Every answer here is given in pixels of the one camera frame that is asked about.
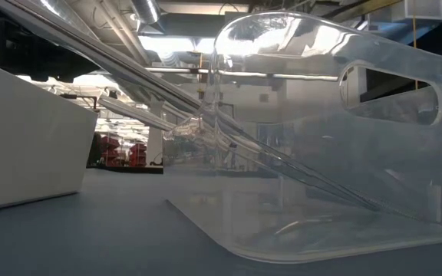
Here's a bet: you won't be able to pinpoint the white plastic bin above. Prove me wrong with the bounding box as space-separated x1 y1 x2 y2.
0 57 99 212

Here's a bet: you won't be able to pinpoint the white ceiling box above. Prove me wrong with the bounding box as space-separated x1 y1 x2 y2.
404 0 442 21

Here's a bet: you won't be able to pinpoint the red storage shelves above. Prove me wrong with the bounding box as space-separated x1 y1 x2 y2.
90 133 148 168

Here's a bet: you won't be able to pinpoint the overhead metal rail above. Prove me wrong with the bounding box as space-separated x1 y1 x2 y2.
143 67 339 82

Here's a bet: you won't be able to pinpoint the clear plastic bin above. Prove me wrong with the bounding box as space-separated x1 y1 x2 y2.
162 10 442 265

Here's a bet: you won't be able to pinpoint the silver ventilation duct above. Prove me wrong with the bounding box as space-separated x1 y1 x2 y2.
130 0 162 25

